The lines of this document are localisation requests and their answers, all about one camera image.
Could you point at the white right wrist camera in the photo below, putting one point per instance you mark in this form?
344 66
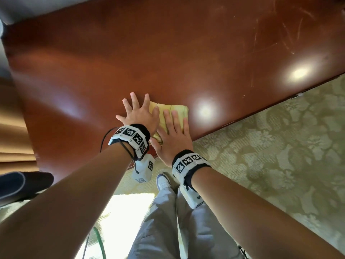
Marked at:
191 198

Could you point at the red-brown wooden table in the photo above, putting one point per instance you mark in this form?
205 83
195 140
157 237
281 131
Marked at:
161 51

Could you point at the person's left forearm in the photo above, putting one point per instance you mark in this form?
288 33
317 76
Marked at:
64 207

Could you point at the person's right forearm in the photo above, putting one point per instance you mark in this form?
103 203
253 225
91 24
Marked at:
264 218

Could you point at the tan curtain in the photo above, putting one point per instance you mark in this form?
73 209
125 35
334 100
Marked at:
16 132

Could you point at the black grey sleeve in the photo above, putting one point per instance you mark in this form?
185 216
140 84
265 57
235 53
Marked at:
29 184

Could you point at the light grey trousers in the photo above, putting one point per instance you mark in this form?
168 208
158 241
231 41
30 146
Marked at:
167 226

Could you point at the yellow cleaning cloth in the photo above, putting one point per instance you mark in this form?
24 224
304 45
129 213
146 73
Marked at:
179 110

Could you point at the person's right hand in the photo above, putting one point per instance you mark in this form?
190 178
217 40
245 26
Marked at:
173 140

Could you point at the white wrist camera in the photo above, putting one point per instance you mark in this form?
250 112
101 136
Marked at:
144 169
191 198

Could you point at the person's left hand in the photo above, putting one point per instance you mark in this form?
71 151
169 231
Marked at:
141 115

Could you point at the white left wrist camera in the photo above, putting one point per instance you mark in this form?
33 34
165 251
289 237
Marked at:
144 169

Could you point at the white sneaker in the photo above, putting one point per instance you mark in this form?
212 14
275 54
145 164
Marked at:
163 180

